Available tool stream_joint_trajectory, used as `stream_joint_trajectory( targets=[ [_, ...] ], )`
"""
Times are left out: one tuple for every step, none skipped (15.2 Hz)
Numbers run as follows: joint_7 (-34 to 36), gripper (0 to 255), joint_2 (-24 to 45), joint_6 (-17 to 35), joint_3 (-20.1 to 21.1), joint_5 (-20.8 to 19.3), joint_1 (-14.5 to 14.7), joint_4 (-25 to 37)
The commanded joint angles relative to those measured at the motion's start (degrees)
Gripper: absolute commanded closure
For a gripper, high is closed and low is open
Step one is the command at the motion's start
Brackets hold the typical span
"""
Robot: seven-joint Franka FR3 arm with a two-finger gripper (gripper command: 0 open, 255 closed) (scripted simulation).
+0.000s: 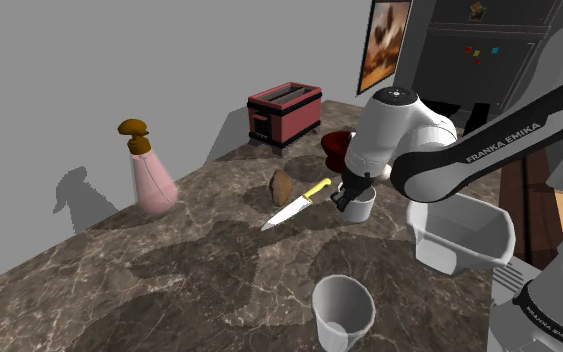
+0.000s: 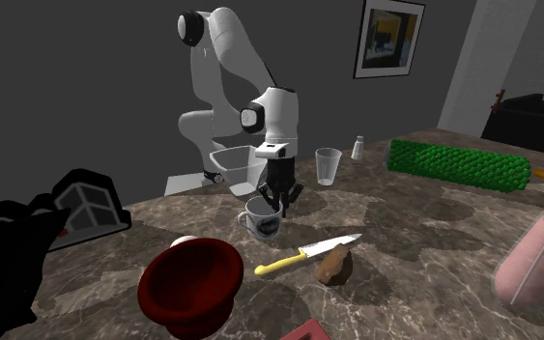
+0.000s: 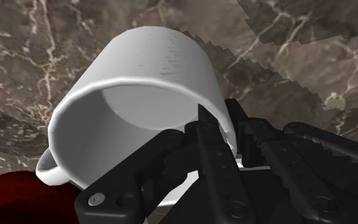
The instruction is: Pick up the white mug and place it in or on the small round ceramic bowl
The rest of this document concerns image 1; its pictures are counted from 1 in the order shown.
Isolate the orange framed wall picture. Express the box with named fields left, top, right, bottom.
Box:
left=355, top=0, right=413, bottom=97

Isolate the red toaster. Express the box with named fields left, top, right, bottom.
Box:
left=246, top=81, right=323, bottom=150

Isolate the grey robot stand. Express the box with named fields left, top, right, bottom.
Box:
left=486, top=255, right=544, bottom=352

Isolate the dark fridge with magnets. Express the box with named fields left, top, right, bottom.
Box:
left=391, top=0, right=563, bottom=129

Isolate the dark red bowl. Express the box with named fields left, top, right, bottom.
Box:
left=320, top=129, right=357, bottom=172

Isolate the pink soap dispenser brown pump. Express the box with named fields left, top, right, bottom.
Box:
left=116, top=118, right=180, bottom=217

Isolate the grey white tall cup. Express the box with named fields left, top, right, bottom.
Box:
left=311, top=273, right=377, bottom=352

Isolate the small white cup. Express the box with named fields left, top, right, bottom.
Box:
left=337, top=182, right=378, bottom=224

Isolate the yellow handled kitchen knife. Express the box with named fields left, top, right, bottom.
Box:
left=260, top=177, right=333, bottom=232

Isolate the brown potato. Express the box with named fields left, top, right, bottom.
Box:
left=268, top=168, right=294, bottom=207

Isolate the large white angular bowl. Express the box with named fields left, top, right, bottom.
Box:
left=405, top=191, right=517, bottom=277

